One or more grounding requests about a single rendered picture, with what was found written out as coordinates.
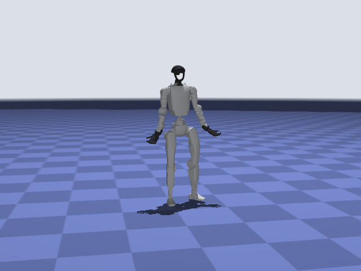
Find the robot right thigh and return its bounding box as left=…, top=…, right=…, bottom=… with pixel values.
left=164, top=129, right=176, bottom=172

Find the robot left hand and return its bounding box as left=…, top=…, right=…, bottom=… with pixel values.
left=202, top=125, right=221, bottom=136

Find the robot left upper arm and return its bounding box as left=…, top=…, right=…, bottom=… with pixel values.
left=190, top=86, right=202, bottom=112

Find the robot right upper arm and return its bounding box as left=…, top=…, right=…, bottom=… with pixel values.
left=159, top=87, right=170, bottom=115

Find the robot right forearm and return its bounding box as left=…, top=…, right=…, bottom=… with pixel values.
left=156, top=114, right=166, bottom=132

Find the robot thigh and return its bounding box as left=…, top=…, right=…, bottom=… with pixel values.
left=186, top=126, right=200, bottom=169
left=164, top=129, right=176, bottom=172

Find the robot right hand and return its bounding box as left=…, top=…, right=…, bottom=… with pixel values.
left=147, top=129, right=162, bottom=144

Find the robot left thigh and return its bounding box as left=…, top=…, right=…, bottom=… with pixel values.
left=186, top=126, right=200, bottom=169

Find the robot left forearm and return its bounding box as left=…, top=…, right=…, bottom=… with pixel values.
left=196, top=110, right=208, bottom=130

